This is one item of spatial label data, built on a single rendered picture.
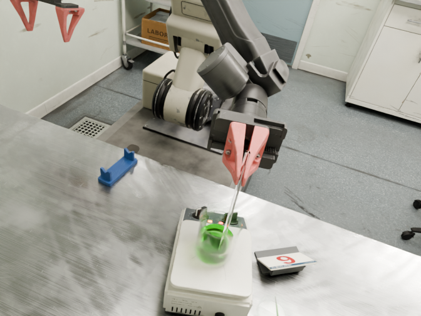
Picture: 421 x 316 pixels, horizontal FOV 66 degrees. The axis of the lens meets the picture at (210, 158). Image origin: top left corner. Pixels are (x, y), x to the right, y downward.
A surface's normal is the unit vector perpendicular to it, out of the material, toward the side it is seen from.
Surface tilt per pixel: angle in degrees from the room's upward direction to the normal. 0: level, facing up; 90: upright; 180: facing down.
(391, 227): 0
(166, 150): 0
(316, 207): 0
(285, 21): 90
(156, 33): 91
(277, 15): 90
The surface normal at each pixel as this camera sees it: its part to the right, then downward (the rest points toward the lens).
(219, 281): 0.14, -0.76
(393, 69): -0.34, 0.57
